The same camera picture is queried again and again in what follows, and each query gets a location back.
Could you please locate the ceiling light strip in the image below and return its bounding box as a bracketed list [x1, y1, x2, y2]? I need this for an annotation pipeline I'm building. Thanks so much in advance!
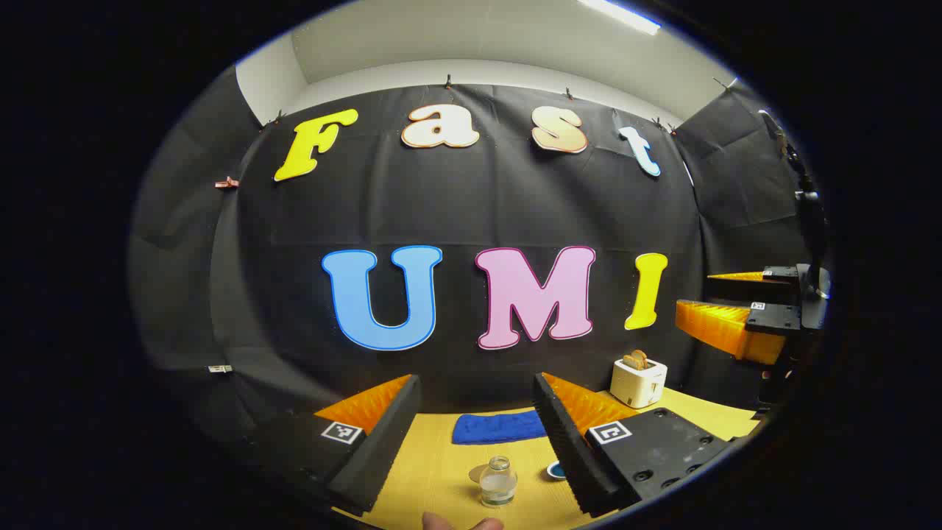
[578, 0, 662, 35]

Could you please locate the clear plastic water bottle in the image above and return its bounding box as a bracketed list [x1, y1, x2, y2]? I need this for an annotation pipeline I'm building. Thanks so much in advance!
[479, 456, 518, 509]

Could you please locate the blue folded towel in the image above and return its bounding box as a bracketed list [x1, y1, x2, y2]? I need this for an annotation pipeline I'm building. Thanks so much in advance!
[452, 410, 549, 445]

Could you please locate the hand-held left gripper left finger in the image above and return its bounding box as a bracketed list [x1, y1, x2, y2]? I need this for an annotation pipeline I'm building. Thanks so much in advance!
[250, 374, 422, 516]

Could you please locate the black backdrop cloth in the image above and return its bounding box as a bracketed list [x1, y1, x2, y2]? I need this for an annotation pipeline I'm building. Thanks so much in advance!
[129, 66, 818, 442]

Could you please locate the white toaster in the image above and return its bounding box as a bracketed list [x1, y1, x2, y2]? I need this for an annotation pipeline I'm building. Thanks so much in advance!
[610, 358, 668, 409]

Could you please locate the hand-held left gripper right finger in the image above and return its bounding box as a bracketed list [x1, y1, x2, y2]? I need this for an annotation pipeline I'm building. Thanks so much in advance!
[533, 372, 737, 517]

